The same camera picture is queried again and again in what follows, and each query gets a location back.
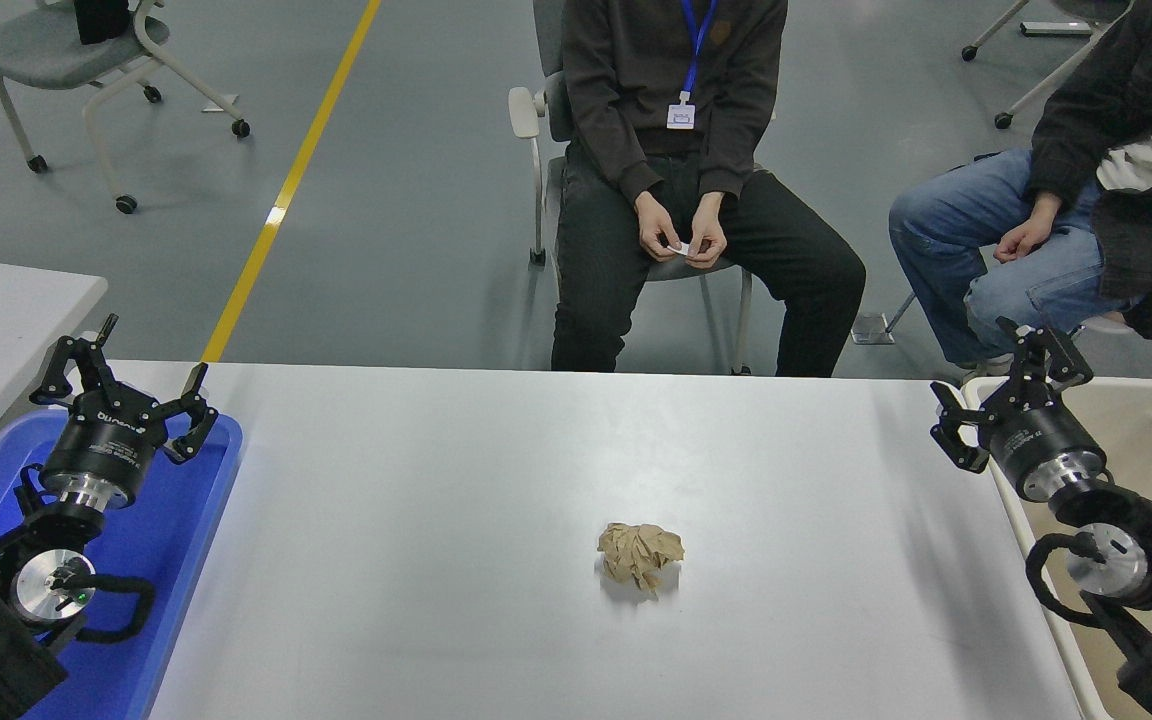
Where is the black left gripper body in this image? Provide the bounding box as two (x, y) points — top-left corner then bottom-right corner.
(40, 386), (169, 496)

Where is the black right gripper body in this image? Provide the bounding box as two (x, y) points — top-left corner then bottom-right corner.
(984, 403), (1108, 501)

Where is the person's right hand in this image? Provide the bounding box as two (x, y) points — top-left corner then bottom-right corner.
(634, 190), (683, 263)
(993, 192), (1065, 264)

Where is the person's left hand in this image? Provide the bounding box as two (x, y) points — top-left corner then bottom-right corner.
(686, 193), (730, 271)

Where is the blue plastic tray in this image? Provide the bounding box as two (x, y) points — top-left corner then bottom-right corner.
(0, 410), (245, 720)

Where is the pale metal-legged chair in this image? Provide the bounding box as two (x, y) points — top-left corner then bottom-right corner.
(851, 238), (1152, 393)

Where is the person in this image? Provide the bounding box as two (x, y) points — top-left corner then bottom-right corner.
(549, 0), (867, 379)
(888, 0), (1152, 379)

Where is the grey wheeled chair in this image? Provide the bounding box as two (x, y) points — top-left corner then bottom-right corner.
(0, 0), (251, 215)
(960, 0), (1137, 131)

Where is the crumpled tan paper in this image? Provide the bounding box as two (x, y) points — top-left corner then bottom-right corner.
(597, 522), (686, 600)

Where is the black bag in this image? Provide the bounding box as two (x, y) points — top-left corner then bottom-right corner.
(75, 0), (134, 46)

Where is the grey office chair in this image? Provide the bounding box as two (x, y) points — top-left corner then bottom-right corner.
(508, 0), (777, 376)

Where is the blue lanyard with badge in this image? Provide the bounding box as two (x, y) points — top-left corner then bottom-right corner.
(665, 0), (719, 131)

